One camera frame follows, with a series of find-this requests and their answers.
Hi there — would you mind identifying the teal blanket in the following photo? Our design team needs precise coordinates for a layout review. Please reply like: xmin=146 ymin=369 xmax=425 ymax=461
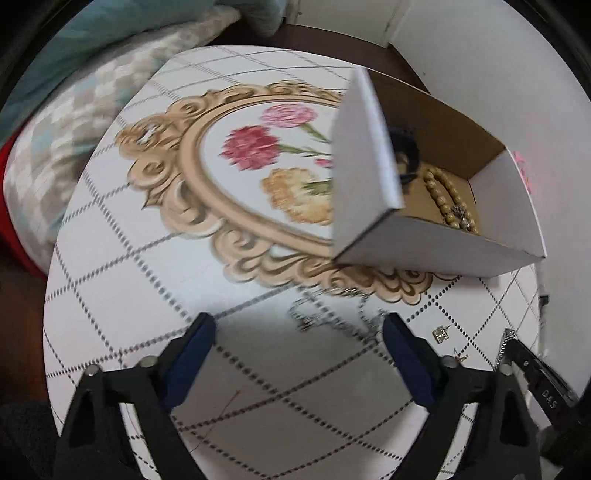
xmin=0 ymin=0 xmax=289 ymax=123

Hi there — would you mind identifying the white cardboard box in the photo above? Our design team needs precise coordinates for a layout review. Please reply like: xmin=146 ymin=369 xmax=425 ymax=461
xmin=331 ymin=67 xmax=548 ymax=278

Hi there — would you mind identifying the silver chain necklace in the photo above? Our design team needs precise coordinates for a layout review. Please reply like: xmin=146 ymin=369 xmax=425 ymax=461
xmin=287 ymin=292 xmax=391 ymax=344

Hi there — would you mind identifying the silver metal bracelet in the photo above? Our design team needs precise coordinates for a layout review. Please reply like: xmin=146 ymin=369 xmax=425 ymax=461
xmin=495 ymin=328 xmax=517 ymax=372

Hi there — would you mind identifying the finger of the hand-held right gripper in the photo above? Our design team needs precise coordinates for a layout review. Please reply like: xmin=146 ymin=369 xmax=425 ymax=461
xmin=504 ymin=340 xmax=579 ymax=418

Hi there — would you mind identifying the small silver brooch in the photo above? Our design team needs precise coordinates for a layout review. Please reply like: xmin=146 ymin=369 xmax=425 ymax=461
xmin=451 ymin=206 xmax=478 ymax=233

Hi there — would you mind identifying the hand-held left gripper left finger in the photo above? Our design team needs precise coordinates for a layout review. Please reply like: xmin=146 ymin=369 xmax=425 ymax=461
xmin=54 ymin=312 xmax=218 ymax=480

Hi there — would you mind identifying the grey white patterned pillow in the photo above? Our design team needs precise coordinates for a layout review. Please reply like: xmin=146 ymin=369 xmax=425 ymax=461
xmin=2 ymin=8 xmax=243 ymax=276

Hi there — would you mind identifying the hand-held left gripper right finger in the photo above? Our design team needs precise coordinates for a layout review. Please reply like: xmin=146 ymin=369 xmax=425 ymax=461
xmin=382 ymin=312 xmax=542 ymax=480

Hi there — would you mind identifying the tan beaded bracelet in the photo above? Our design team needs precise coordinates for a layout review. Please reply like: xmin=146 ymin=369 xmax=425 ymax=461
xmin=422 ymin=167 xmax=478 ymax=233

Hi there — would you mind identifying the black hair tie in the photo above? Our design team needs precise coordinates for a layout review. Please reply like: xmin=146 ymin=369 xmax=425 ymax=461
xmin=387 ymin=128 xmax=421 ymax=185

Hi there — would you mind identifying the red thread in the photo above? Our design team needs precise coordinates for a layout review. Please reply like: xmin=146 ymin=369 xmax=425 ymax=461
xmin=191 ymin=390 xmax=242 ymax=455

